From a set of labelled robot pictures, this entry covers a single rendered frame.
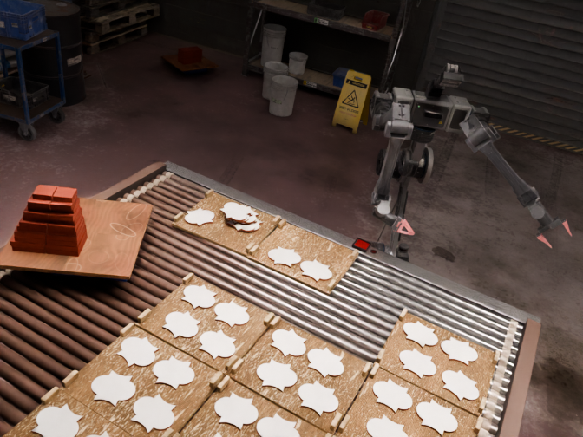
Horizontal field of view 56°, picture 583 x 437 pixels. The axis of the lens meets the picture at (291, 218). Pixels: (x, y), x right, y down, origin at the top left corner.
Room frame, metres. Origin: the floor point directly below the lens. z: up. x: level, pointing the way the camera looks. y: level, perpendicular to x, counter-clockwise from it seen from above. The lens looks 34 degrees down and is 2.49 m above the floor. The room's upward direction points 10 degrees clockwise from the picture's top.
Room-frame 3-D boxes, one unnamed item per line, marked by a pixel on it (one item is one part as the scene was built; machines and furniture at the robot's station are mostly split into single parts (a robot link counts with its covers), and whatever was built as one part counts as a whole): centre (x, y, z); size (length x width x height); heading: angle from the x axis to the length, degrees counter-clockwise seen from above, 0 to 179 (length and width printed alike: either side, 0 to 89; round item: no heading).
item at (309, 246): (2.03, -0.09, 0.93); 0.41 x 0.35 x 0.02; 68
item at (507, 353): (2.01, -0.09, 0.90); 1.95 x 0.05 x 0.05; 67
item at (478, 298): (2.26, -0.20, 0.89); 2.08 x 0.08 x 0.06; 67
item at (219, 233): (2.18, 0.30, 0.93); 0.41 x 0.35 x 0.02; 70
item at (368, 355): (1.68, 0.04, 0.90); 1.95 x 0.05 x 0.05; 67
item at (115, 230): (1.78, 0.85, 1.03); 0.50 x 0.50 x 0.02; 7
